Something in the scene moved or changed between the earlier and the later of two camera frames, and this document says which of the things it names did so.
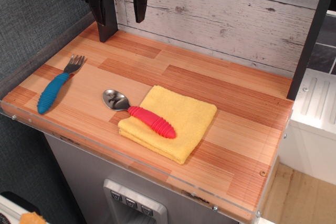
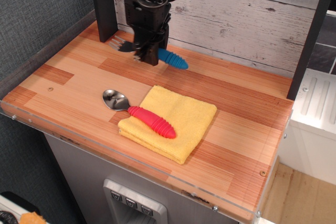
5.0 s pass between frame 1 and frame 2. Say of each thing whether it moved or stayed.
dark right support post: stayed
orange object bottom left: stayed
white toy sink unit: stayed
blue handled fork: moved
